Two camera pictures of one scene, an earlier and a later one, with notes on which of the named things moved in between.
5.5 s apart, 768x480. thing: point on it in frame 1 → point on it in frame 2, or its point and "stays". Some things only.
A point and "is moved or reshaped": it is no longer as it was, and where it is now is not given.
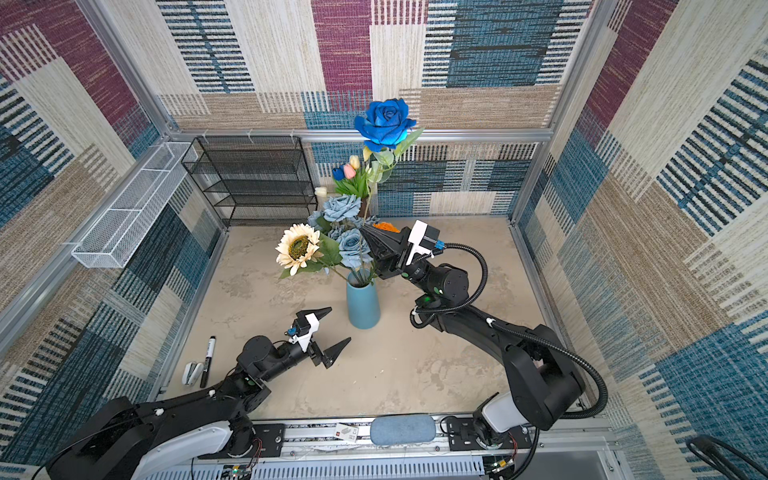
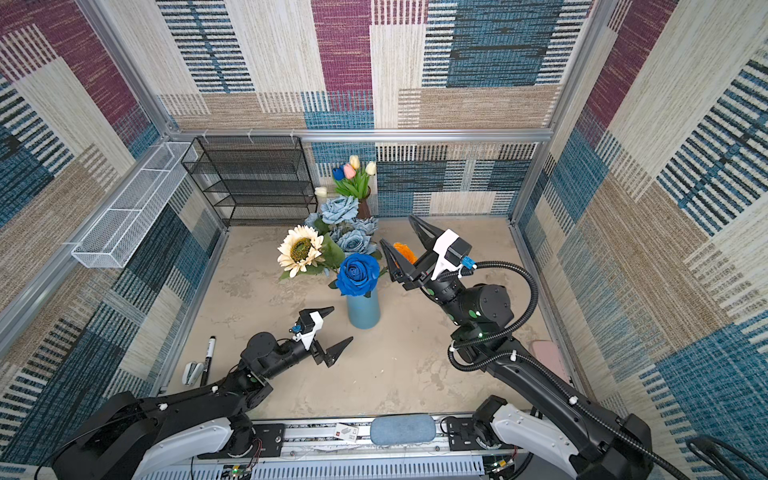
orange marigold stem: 386,226 is moved or reshaped
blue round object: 385,124 → 358,274
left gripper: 328,355 stays
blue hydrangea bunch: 337,217 stays
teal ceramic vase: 363,300 stays
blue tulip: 339,173 stays
